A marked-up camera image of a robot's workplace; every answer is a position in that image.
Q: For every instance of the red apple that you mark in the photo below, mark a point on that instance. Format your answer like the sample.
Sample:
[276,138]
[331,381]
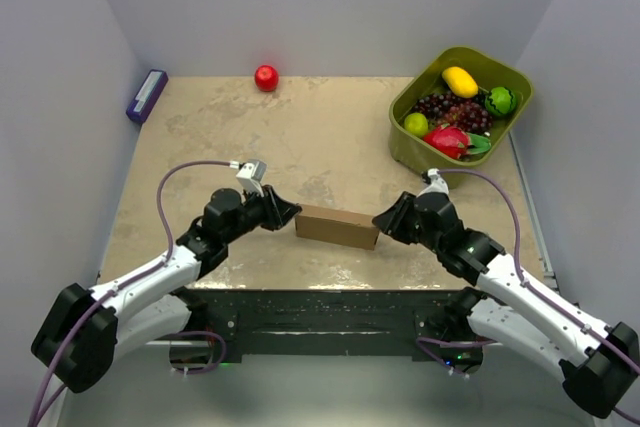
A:
[266,78]

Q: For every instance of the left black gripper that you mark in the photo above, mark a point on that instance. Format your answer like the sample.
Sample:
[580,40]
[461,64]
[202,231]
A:
[272,206]

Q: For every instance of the dark purple grapes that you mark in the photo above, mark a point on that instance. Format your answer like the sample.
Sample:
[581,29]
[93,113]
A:
[467,114]

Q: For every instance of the purple rectangular box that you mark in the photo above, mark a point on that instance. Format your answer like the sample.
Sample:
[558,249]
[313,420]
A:
[141,106]

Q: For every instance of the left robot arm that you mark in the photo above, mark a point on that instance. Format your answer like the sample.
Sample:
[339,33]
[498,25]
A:
[86,330]

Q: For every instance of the yellow mango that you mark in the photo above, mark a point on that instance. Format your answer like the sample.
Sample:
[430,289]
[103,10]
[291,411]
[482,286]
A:
[460,82]

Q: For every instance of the olive green plastic bin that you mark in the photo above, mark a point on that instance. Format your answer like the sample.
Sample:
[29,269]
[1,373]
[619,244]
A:
[488,73]

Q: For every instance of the brown cardboard box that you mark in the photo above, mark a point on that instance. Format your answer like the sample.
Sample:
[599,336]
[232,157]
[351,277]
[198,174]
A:
[339,227]

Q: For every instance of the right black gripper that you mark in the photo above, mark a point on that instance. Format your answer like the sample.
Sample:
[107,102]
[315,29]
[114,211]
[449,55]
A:
[390,222]

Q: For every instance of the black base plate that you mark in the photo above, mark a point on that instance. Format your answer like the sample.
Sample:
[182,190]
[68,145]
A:
[231,324]

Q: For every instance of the small green watermelon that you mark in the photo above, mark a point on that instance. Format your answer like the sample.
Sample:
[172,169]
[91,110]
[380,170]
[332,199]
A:
[500,102]

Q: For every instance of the green lime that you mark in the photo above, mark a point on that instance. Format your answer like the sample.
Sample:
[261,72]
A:
[416,124]

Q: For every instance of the red dragon fruit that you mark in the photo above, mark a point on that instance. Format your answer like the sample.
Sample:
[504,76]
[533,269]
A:
[456,143]

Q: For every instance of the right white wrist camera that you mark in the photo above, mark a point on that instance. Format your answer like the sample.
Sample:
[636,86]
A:
[434,182]

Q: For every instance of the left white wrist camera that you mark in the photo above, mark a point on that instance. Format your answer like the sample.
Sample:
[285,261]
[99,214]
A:
[250,175]

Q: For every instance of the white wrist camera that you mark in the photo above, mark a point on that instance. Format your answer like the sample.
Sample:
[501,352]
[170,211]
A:
[250,175]
[434,182]

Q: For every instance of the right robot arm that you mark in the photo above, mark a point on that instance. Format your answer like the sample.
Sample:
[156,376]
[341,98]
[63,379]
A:
[596,362]

